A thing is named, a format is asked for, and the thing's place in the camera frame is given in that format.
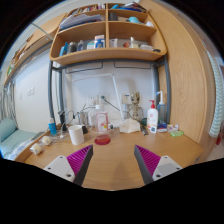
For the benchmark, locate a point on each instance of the white tape roll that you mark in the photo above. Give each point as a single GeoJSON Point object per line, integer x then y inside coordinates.
{"type": "Point", "coordinates": [46, 140]}
{"type": "Point", "coordinates": [36, 149]}

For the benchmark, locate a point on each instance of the white pump bottle red cap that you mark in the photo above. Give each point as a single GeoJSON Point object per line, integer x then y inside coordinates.
{"type": "Point", "coordinates": [152, 118]}

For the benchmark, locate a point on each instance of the dark bottle on shelf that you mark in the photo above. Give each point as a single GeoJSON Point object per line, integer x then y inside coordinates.
{"type": "Point", "coordinates": [72, 47]}

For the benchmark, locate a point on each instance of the teal pillow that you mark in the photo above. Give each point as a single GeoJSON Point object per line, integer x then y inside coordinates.
{"type": "Point", "coordinates": [7, 127]}

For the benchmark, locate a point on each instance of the Groot figurine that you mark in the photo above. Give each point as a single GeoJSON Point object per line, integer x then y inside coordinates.
{"type": "Point", "coordinates": [135, 110]}

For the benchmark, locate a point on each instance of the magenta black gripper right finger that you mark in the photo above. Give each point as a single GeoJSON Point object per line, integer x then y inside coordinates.
{"type": "Point", "coordinates": [152, 166]}

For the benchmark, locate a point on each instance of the bed with teal bedding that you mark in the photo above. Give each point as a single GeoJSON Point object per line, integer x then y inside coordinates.
{"type": "Point", "coordinates": [12, 146]}

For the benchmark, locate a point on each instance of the stack of papers on shelf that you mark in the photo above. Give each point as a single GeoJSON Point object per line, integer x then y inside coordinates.
{"type": "Point", "coordinates": [71, 20]}

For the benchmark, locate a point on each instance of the blue white tube bottle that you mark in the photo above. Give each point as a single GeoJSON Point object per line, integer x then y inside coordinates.
{"type": "Point", "coordinates": [52, 127]}

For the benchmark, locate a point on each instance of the green sponge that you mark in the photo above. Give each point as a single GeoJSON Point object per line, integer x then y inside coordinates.
{"type": "Point", "coordinates": [176, 133]}

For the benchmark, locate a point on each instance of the clear water bottle pink label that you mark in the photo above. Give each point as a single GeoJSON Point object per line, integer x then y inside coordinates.
{"type": "Point", "coordinates": [101, 121]}

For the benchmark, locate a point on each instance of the stainless steel cup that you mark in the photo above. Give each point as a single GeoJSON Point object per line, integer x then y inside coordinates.
{"type": "Point", "coordinates": [83, 118]}

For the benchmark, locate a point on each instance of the clear squeeze wash bottle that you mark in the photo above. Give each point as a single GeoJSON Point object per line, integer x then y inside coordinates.
{"type": "Point", "coordinates": [161, 107]}

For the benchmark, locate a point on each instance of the wooden wall shelf unit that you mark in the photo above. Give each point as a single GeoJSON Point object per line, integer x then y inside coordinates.
{"type": "Point", "coordinates": [128, 35]}

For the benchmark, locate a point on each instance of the white crumpled tissue pack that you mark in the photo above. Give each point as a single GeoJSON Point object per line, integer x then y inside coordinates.
{"type": "Point", "coordinates": [129, 126]}

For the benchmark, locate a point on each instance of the blue white box on shelf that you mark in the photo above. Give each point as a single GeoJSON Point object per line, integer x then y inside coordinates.
{"type": "Point", "coordinates": [99, 41]}

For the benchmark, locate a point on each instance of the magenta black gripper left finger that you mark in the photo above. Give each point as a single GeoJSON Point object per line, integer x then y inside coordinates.
{"type": "Point", "coordinates": [73, 167]}

